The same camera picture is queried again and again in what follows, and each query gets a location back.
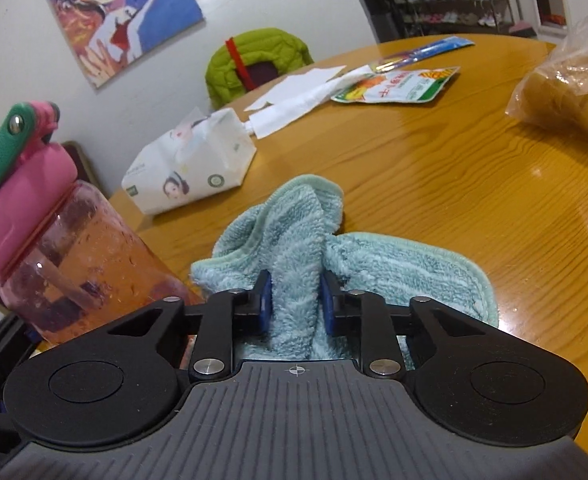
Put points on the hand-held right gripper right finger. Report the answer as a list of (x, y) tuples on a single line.
[(328, 305)]

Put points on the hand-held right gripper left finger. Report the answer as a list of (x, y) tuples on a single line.
[(264, 302)]

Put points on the teal striped towel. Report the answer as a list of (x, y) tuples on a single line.
[(294, 240)]

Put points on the pink water bottle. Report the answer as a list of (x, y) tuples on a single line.
[(89, 240)]

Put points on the white tissue pack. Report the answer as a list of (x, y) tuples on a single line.
[(199, 160)]

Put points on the folded white paper towel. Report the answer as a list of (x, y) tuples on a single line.
[(294, 106)]

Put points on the green orange snack packet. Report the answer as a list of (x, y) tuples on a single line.
[(398, 87)]

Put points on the maroon chair with jacket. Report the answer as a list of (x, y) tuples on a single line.
[(264, 71)]

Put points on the green puffer jacket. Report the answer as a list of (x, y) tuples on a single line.
[(274, 45)]

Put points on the long blue packet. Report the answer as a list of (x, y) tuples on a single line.
[(433, 49)]

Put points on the clear bag of brown food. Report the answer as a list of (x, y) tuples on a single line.
[(568, 95)]

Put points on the pink floor brush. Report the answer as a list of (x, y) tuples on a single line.
[(521, 26)]

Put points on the wall poster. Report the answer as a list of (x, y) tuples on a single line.
[(124, 10)]

